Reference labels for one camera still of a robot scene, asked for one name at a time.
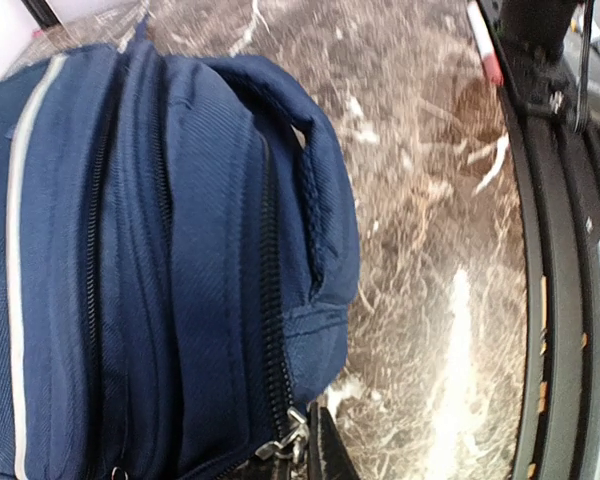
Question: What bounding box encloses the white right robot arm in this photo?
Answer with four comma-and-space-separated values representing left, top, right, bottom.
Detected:
499, 0, 582, 63

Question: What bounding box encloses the navy blue student backpack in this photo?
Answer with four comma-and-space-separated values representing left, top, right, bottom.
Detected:
0, 28, 360, 479

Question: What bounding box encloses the black front table rail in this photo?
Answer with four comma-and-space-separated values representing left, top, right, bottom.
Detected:
477, 0, 600, 480

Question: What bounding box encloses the red white pen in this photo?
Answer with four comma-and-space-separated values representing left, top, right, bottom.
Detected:
466, 1, 504, 87

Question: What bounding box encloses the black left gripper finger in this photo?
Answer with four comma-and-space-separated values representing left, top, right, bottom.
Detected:
307, 403, 360, 480

